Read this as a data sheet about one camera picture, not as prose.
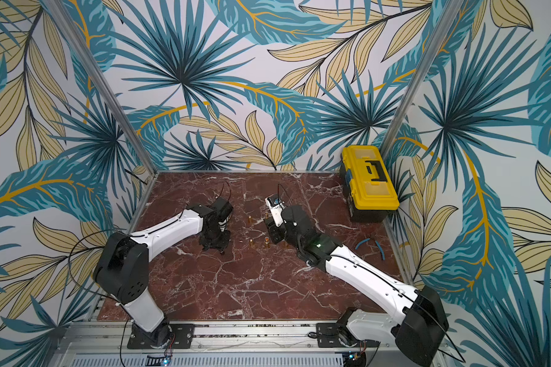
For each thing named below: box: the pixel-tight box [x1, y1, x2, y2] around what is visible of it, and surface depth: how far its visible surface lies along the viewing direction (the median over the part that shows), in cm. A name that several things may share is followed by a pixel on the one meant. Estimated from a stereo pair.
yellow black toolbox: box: [339, 145, 401, 224], surface depth 97 cm
